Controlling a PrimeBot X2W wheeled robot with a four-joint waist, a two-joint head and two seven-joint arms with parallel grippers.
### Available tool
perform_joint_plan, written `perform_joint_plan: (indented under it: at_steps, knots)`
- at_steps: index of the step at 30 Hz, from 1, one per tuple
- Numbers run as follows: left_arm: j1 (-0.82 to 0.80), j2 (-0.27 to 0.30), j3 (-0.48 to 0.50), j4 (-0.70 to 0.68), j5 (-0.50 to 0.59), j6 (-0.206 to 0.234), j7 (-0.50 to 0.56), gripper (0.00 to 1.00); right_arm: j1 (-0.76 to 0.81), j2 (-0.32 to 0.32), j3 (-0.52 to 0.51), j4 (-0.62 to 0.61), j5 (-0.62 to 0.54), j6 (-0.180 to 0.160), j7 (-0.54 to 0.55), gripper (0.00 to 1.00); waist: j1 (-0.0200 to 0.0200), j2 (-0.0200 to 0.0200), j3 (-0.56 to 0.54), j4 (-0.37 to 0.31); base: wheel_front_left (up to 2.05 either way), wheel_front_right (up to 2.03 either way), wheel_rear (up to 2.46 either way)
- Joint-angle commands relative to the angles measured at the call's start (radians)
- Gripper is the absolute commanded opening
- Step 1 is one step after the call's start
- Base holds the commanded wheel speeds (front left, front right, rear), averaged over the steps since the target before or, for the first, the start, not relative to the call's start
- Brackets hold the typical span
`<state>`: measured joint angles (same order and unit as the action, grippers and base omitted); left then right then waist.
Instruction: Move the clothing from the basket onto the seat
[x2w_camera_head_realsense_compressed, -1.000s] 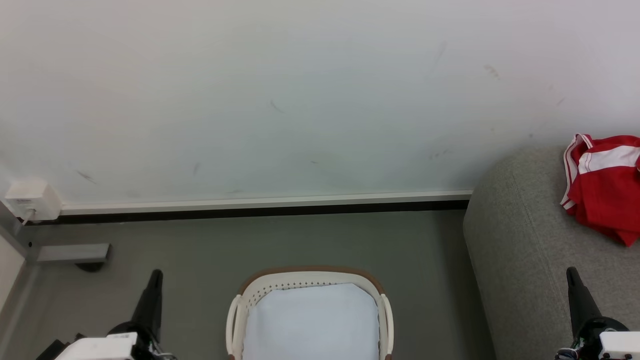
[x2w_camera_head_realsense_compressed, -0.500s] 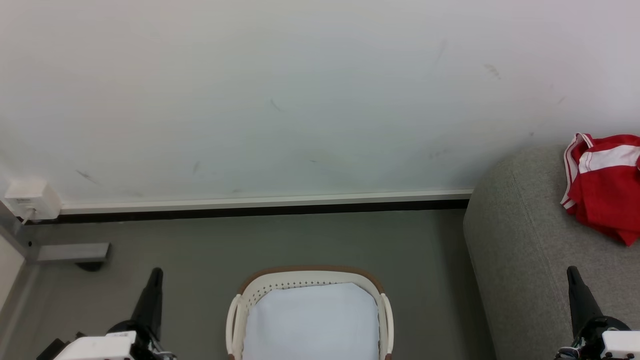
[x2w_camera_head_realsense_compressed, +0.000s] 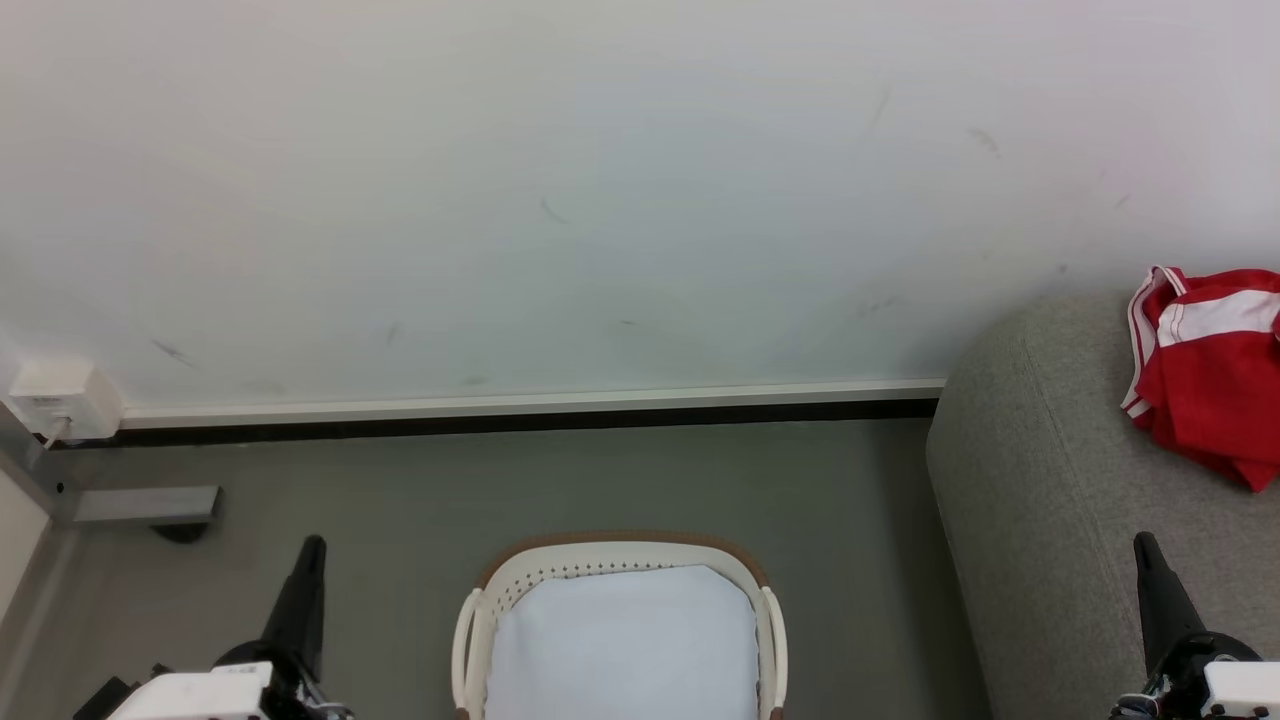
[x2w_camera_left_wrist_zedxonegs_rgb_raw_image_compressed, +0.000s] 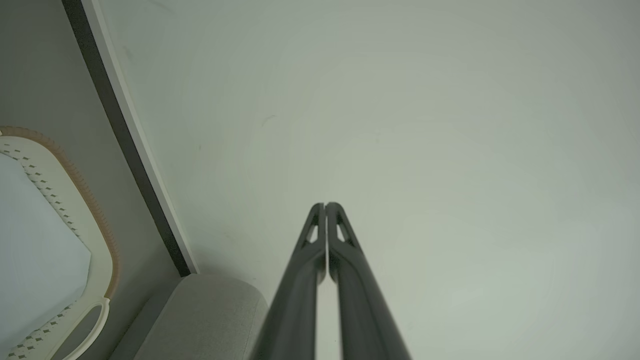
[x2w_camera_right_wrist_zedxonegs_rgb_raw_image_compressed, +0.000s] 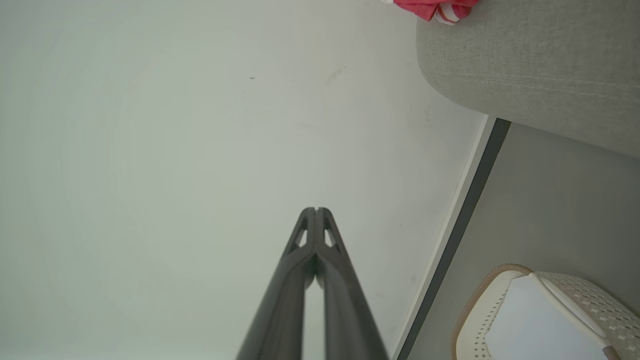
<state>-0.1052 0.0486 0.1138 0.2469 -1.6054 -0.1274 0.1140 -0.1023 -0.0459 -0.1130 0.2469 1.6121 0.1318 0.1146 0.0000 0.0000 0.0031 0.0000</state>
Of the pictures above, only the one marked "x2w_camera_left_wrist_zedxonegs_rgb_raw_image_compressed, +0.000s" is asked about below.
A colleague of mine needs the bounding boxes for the white cloth garment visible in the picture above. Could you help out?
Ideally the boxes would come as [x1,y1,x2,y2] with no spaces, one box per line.
[0,152,93,347]

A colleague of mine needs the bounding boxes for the grey fabric sofa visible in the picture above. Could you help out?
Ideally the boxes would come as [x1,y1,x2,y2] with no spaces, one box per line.
[107,273,271,360]

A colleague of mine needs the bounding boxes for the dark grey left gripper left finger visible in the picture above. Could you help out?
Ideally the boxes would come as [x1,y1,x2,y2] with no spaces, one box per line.
[249,202,328,360]

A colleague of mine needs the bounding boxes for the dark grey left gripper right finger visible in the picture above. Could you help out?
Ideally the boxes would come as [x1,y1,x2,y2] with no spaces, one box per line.
[325,201,413,360]

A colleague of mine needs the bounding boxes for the white plastic laundry basket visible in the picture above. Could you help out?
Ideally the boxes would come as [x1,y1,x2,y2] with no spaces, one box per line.
[0,125,121,360]

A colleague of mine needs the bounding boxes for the white and black baseboard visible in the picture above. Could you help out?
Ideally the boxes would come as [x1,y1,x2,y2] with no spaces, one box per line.
[60,0,200,278]

